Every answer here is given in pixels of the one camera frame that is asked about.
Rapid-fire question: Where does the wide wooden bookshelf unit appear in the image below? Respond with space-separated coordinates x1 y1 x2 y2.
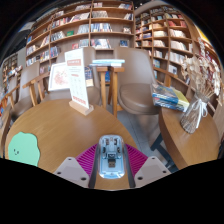
25 1 136 76

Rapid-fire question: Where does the white framed pink picture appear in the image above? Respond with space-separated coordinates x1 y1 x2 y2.
47 61 72 92

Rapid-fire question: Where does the beige chair with wooden arms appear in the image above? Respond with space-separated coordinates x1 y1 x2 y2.
22 46 126 118

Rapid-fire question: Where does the white sign on wooden base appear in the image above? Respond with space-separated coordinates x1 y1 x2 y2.
64 48 95 117

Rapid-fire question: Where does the vase of cream dried flowers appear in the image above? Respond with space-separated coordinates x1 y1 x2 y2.
179 37 223 134

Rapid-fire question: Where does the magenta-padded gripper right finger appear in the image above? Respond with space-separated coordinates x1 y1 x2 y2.
123 143 172 189

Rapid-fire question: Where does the small distant wooden bookshelf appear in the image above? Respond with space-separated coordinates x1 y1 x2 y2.
1 53 19 81

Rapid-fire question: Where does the round wooden side table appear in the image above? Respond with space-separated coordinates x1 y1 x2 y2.
0 104 13 158
158 106 222 170

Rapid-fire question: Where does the transparent computer mouse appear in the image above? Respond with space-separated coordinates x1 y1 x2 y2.
97 134 126 180

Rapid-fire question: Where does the beige upholstered chair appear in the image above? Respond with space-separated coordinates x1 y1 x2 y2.
113 46 162 116
9 61 42 118

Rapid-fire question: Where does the stack of colourful books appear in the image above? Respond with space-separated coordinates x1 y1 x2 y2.
151 83 190 113

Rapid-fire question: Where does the dark cover book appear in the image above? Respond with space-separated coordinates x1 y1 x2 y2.
84 65 95 88

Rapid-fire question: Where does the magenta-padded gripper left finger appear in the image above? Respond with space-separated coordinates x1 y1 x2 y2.
53 143 100 189

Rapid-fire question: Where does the green blob-shaped mouse pad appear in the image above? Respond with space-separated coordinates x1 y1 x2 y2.
7 131 41 167

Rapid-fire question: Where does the stack of teal books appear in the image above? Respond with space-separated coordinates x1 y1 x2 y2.
91 59 126 68

